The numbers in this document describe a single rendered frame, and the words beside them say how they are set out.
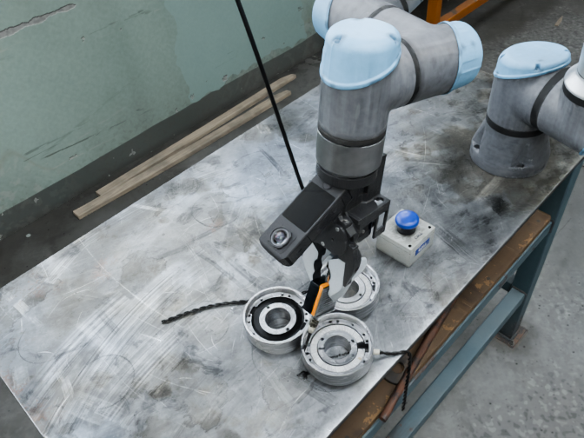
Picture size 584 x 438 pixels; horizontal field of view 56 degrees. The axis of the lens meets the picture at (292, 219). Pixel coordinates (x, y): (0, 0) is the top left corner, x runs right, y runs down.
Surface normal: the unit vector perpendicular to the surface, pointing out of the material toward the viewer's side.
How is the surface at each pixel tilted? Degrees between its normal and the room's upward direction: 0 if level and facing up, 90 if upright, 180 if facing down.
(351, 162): 85
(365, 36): 8
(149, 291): 0
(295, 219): 23
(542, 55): 7
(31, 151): 90
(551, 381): 0
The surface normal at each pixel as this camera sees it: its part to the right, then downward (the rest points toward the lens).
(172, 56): 0.71, 0.46
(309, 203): -0.32, -0.43
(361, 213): 0.04, -0.76
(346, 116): -0.31, 0.61
